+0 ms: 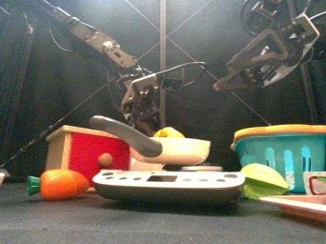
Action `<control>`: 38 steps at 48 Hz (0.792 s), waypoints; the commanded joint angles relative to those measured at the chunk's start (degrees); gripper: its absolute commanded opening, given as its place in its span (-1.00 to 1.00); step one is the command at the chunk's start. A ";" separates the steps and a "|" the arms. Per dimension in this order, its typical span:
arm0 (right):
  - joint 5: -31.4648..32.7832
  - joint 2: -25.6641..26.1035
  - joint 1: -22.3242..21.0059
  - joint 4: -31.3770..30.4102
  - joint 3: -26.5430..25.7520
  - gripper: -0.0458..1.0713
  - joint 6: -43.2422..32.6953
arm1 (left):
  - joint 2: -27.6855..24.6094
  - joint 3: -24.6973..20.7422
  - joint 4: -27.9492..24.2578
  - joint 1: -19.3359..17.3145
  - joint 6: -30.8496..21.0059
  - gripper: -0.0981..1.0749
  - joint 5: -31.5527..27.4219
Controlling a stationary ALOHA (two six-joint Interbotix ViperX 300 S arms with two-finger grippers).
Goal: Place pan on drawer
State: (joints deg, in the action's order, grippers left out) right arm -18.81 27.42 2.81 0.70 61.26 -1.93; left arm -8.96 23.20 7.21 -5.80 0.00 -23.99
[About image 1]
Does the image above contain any wooden drawer box red front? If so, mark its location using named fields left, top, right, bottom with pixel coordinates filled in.
left=45, top=124, right=133, bottom=193

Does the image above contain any yellow toy fruit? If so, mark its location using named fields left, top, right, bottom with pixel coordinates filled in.
left=153, top=126, right=186, bottom=139

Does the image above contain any grey white toy stove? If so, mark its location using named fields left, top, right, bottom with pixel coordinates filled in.
left=93, top=164, right=248, bottom=204

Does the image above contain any teal basket orange rim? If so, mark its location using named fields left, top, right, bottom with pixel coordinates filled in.
left=230, top=123, right=326, bottom=194

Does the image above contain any orange toy carrot green top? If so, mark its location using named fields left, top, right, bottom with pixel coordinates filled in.
left=26, top=168, right=93, bottom=201

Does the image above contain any green toy lettuce leaf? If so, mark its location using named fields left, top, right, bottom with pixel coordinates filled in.
left=240, top=162, right=290, bottom=201

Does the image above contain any small white picture block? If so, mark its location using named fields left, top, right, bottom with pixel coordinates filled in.
left=302, top=171, right=326, bottom=196

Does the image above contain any pink plastic tray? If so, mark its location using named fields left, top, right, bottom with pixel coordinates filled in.
left=258, top=193, right=326, bottom=222

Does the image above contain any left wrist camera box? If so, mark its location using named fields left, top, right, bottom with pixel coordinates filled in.
left=159, top=68, right=188, bottom=92

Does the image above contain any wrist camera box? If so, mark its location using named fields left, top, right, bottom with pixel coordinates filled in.
left=289, top=12, right=322, bottom=46
left=159, top=68, right=188, bottom=92

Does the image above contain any white toy pan grey handle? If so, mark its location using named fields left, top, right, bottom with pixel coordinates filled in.
left=89, top=114, right=213, bottom=166

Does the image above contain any black left wrist camera cable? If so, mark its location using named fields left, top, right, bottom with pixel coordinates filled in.
left=154, top=61, right=209, bottom=88

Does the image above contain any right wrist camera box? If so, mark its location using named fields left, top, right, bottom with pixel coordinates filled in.
left=289, top=12, right=322, bottom=46

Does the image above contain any vertical metal frame pole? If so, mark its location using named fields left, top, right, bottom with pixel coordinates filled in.
left=158, top=0, right=169, bottom=129

